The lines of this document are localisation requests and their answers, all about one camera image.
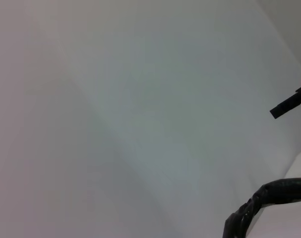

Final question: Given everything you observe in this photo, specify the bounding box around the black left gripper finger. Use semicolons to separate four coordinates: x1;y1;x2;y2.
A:
269;83;301;119

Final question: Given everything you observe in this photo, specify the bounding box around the black round teapot with handle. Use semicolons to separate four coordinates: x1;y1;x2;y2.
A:
222;177;301;238

